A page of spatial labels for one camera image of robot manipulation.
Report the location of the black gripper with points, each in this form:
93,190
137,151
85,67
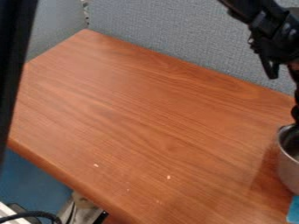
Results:
274,41

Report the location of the metal pot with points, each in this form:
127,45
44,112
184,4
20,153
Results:
288,157

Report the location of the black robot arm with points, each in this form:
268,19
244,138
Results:
16,26

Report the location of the metal table leg bracket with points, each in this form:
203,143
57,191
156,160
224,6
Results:
80,211

